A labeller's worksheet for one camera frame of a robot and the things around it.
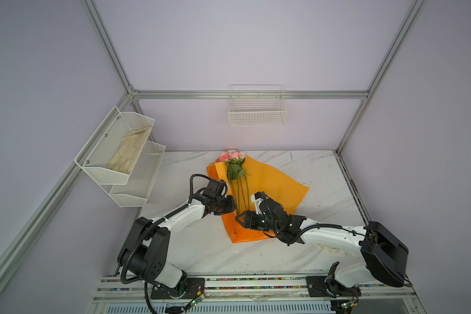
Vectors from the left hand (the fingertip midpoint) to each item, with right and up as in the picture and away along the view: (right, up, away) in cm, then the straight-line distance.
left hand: (235, 207), depth 87 cm
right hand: (+1, -3, -9) cm, 10 cm away
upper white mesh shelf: (-50, +24, -9) cm, 56 cm away
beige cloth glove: (-44, +23, -9) cm, 51 cm away
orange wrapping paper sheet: (+12, +12, +22) cm, 28 cm away
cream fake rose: (+4, +26, +25) cm, 36 cm away
